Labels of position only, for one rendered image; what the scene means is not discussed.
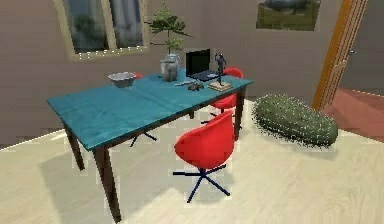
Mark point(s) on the small dark lump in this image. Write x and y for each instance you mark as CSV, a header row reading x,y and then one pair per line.
x,y
195,87

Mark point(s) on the grey pen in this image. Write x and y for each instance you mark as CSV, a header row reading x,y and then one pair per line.
x,y
184,82

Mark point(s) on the red swivel chair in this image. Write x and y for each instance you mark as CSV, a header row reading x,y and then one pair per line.
x,y
206,143
230,100

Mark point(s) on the dark figurine on tan base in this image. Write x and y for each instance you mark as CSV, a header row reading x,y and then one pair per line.
x,y
220,76

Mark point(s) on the black laptop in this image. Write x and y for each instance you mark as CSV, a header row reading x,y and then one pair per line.
x,y
199,65

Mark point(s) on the green plant in grey pot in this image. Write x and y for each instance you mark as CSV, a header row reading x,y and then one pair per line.
x,y
170,50

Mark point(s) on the grey bowl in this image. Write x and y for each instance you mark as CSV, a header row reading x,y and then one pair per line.
x,y
122,79

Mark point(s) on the teal top wooden table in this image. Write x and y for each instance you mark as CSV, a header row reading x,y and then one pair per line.
x,y
110,110

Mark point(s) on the green spiny cactus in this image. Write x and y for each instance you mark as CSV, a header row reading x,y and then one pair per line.
x,y
293,120

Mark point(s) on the beige framed window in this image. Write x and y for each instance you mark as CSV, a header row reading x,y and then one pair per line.
x,y
100,26

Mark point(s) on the framed landscape picture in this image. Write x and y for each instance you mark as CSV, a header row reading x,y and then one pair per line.
x,y
288,14

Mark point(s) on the orange wooden room door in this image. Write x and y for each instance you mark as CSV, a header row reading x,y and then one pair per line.
x,y
338,56

